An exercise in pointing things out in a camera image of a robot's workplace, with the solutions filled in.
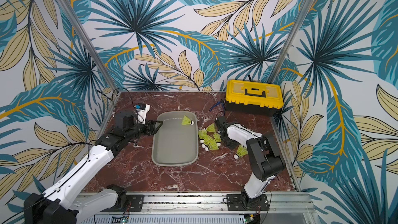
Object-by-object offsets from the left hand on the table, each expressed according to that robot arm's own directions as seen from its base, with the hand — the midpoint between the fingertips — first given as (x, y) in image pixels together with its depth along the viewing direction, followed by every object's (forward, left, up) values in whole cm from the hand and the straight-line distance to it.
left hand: (158, 124), depth 77 cm
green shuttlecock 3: (+5, -22, -16) cm, 28 cm away
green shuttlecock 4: (0, -26, -17) cm, 31 cm away
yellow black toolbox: (+25, -54, -5) cm, 60 cm away
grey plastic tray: (+1, -6, -25) cm, 26 cm away
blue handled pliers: (+33, -36, -20) cm, 53 cm away
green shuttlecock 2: (+9, -28, -17) cm, 34 cm away
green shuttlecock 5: (-3, -29, -17) cm, 34 cm away
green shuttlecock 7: (-6, -45, -16) cm, 48 cm away
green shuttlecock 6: (+3, -32, -18) cm, 36 cm away
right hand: (+1, -39, -20) cm, 44 cm away
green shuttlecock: (+14, -12, -18) cm, 26 cm away
